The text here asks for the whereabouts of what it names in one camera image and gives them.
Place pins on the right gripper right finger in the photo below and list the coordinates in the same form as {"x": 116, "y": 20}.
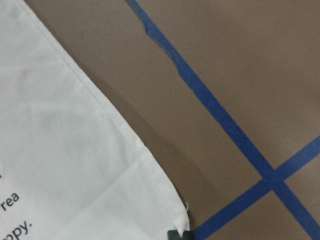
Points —
{"x": 188, "y": 235}

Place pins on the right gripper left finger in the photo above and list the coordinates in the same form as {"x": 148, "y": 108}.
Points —
{"x": 173, "y": 235}

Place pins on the white printed t-shirt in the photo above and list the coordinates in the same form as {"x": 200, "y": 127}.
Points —
{"x": 71, "y": 167}

